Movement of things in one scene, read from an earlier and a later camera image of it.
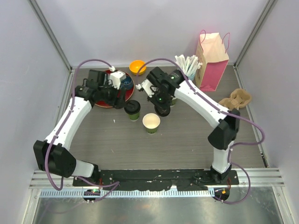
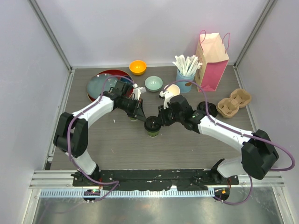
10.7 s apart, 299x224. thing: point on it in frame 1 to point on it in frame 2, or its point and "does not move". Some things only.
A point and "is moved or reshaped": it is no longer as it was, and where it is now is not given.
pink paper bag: x=210 y=50 does not move
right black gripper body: x=159 y=97 to x=168 y=115
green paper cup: x=134 y=117 does not move
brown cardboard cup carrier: x=239 y=98 does not move
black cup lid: x=163 y=109 is moved or reshaped
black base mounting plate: x=156 y=179 does not move
